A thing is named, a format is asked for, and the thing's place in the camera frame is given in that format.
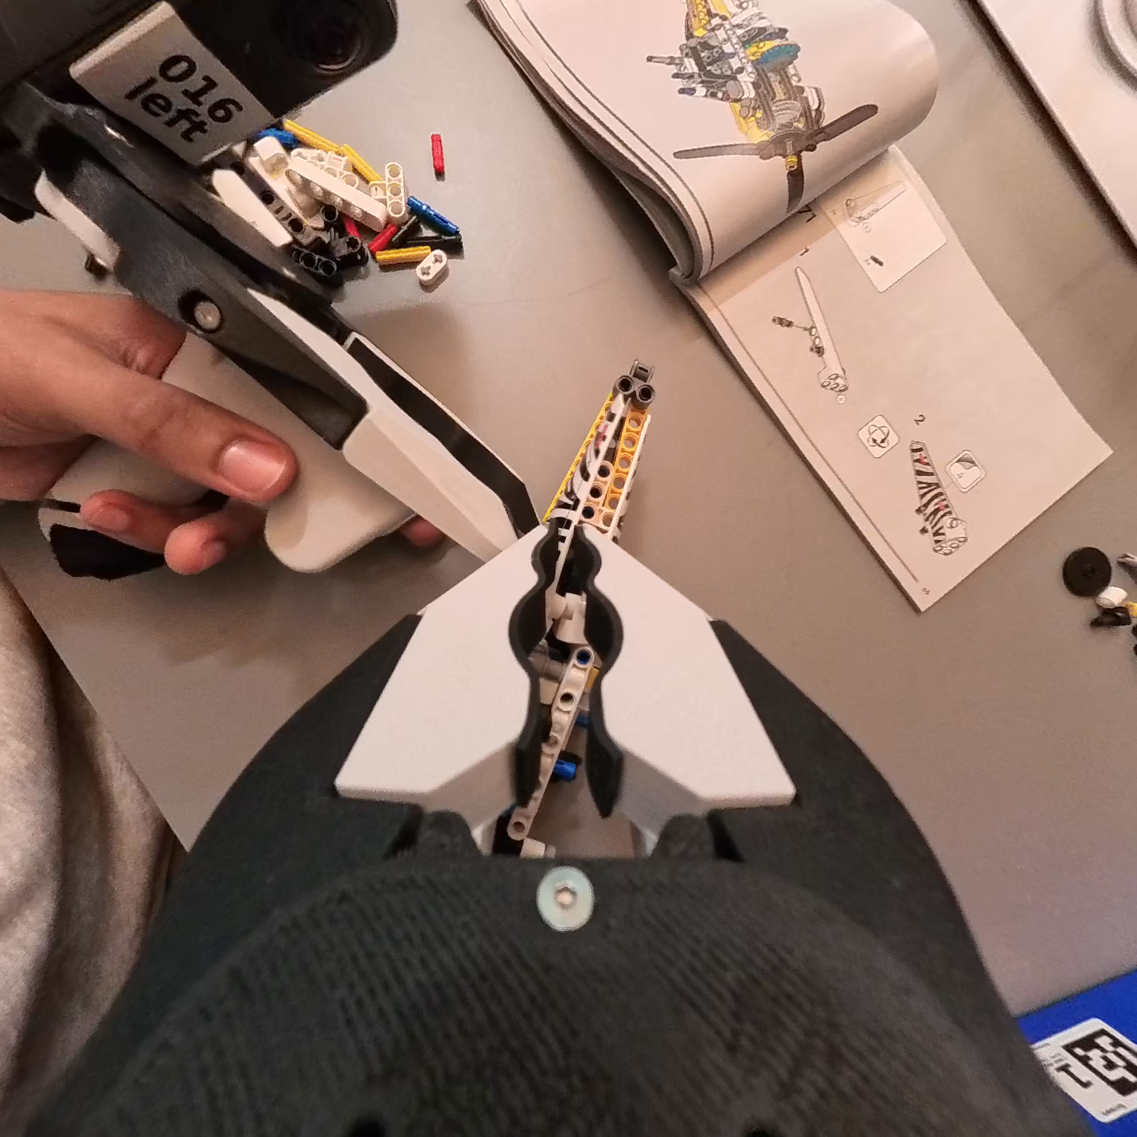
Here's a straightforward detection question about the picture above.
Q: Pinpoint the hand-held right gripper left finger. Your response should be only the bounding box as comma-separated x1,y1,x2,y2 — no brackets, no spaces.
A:
333,527,569,820

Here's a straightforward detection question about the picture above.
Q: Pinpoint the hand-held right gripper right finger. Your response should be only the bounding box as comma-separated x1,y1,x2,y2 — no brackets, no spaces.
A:
569,527,795,820

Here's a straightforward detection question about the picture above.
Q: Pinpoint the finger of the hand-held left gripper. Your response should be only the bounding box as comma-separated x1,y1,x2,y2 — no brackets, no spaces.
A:
246,285,543,533
342,389,523,563

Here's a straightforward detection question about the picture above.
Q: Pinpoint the lego plane model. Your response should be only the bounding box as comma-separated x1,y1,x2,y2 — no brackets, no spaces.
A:
508,360,657,857

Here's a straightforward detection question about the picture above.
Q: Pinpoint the large pile of lego pieces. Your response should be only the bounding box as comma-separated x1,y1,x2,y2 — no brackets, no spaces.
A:
206,122,461,292

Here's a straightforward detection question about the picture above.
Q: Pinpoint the small cluster of lego pieces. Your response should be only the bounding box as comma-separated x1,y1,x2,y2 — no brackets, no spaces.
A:
1062,545,1137,657

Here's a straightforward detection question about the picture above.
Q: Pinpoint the lego instruction booklet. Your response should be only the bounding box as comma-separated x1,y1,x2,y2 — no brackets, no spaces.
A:
473,0,1114,612

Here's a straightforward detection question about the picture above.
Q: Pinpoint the person's left hand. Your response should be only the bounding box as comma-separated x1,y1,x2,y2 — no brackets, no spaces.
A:
0,292,445,574

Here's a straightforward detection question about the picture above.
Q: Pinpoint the blue plastic bin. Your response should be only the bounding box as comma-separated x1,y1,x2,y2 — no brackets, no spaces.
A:
1018,1011,1137,1129

